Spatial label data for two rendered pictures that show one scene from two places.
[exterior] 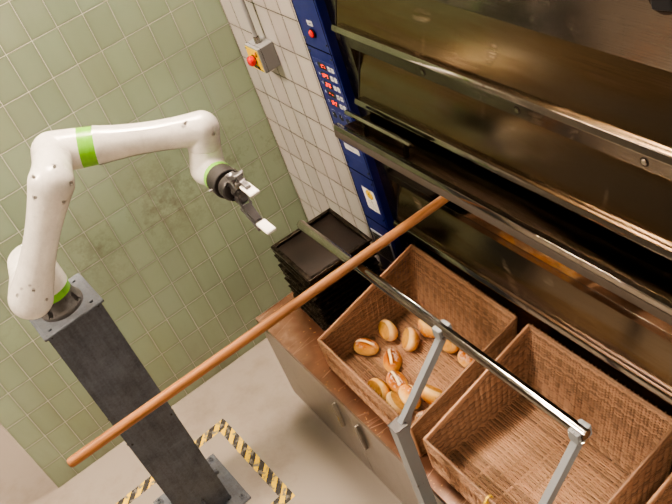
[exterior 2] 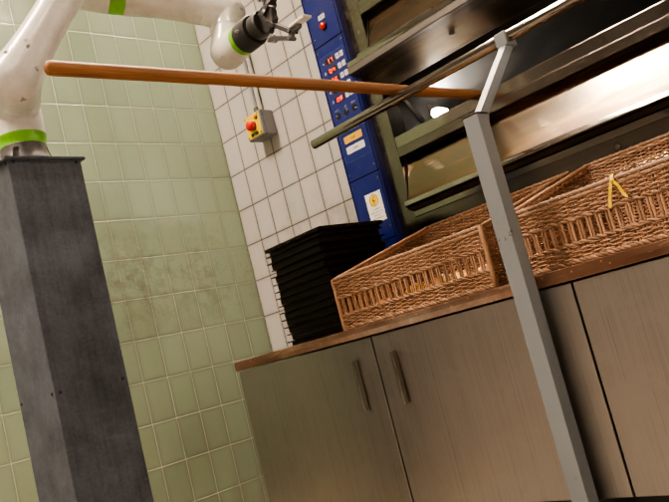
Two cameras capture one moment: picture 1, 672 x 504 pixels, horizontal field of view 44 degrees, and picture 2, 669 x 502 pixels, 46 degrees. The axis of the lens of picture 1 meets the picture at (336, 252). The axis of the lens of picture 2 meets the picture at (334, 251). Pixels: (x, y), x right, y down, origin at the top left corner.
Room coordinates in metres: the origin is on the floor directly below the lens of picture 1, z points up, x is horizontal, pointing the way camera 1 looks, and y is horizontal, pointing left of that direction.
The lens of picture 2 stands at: (0.05, 1.02, 0.52)
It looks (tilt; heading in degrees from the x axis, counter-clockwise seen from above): 7 degrees up; 337
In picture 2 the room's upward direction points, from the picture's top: 14 degrees counter-clockwise
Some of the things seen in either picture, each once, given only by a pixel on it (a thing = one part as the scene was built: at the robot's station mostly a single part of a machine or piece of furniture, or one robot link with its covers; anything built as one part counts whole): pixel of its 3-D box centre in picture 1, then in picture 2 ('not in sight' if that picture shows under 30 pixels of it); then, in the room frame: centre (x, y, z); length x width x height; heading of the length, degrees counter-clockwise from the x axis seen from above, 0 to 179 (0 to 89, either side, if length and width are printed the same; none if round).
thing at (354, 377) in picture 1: (415, 343); (455, 251); (1.93, -0.14, 0.72); 0.56 x 0.49 x 0.28; 20
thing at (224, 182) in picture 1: (236, 190); (265, 21); (2.03, 0.21, 1.49); 0.09 x 0.07 x 0.08; 21
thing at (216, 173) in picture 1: (225, 180); (251, 33); (2.10, 0.23, 1.49); 0.12 x 0.06 x 0.09; 111
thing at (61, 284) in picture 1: (37, 274); (16, 114); (2.19, 0.90, 1.36); 0.16 x 0.13 x 0.19; 1
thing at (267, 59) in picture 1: (262, 54); (260, 125); (2.86, -0.01, 1.46); 0.10 x 0.07 x 0.10; 22
